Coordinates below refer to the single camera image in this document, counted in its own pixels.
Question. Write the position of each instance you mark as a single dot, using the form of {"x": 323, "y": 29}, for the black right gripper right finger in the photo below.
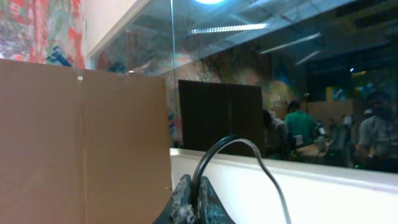
{"x": 210, "y": 208}

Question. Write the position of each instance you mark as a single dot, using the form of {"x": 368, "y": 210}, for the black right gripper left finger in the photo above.
{"x": 178, "y": 209}

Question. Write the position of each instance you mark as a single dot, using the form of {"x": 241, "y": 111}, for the dark brown partition panel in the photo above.
{"x": 212, "y": 111}

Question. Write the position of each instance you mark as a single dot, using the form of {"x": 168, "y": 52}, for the brown cardboard partition panel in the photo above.
{"x": 82, "y": 146}

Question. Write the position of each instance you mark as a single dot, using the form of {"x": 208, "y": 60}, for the person in green shirt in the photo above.
{"x": 301, "y": 125}

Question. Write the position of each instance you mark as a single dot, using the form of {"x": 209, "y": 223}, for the glass window pane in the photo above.
{"x": 329, "y": 55}

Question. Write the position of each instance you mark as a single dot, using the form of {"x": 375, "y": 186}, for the person in grey shirt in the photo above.
{"x": 377, "y": 144}

